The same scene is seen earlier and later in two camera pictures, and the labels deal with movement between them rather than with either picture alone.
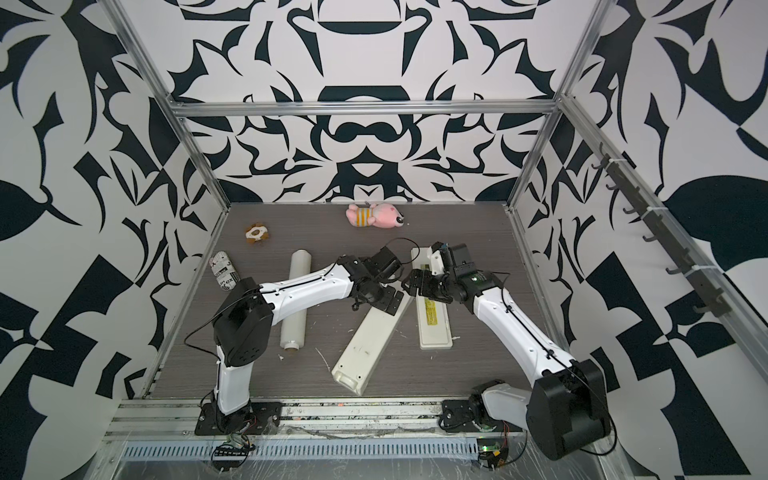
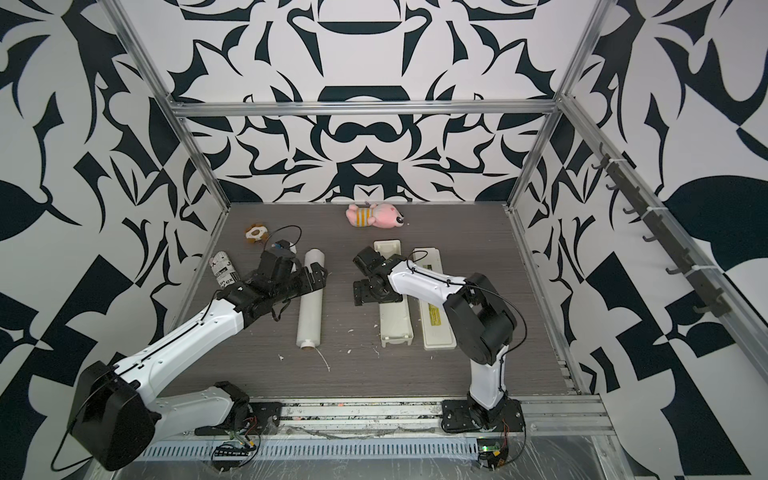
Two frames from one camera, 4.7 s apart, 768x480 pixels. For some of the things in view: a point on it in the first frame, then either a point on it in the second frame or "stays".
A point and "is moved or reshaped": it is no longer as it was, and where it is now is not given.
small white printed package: x=225 y=272 stays
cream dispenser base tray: x=357 y=364 is moved or reshaped
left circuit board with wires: x=232 y=454 stays
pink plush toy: x=383 y=215 stays
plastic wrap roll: x=293 y=331 -> x=310 y=311
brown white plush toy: x=256 y=233 stays
